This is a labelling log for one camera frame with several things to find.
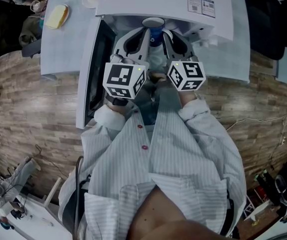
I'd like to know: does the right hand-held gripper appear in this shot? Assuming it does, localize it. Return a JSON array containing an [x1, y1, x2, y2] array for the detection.
[[163, 30, 207, 92]]

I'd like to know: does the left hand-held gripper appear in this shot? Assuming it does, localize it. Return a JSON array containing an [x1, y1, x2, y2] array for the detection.
[[102, 27, 152, 100]]

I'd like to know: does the blue cup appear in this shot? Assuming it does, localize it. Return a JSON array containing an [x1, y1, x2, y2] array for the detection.
[[141, 17, 175, 49]]

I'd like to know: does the person's right forearm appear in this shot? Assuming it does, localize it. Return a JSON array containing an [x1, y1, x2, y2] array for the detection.
[[177, 90, 218, 125]]

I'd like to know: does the person's left forearm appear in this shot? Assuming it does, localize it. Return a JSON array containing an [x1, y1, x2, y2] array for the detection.
[[93, 95, 134, 135]]

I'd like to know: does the black wristwatch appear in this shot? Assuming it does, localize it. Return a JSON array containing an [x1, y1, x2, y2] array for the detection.
[[105, 95, 130, 107]]

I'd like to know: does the yellow sponge on dish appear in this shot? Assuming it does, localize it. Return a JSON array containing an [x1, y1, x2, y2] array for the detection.
[[45, 3, 72, 30]]

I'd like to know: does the black mesh office chair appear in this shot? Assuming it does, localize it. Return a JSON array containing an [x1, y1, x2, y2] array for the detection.
[[245, 0, 287, 61]]

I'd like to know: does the olive green bag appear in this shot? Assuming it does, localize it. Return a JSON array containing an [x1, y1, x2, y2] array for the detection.
[[18, 15, 44, 47]]

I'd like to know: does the white striped shirt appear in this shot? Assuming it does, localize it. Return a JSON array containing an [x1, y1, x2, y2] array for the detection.
[[57, 98, 247, 240]]

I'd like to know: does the black backpack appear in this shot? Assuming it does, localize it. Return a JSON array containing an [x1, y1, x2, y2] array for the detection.
[[0, 0, 38, 66]]

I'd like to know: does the person's bare chest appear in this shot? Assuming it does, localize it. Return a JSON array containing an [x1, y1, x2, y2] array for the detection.
[[128, 186, 224, 240]]

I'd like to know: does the black white sneaker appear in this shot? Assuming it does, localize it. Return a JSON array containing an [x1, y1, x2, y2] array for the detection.
[[274, 175, 287, 206]]

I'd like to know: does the white metal rack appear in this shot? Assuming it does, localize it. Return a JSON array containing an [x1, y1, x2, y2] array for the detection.
[[243, 193, 272, 222]]

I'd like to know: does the white work table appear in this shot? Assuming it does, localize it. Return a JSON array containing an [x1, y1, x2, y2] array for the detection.
[[0, 177, 72, 240]]

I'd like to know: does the black cable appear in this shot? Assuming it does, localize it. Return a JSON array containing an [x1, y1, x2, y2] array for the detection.
[[73, 155, 85, 240]]

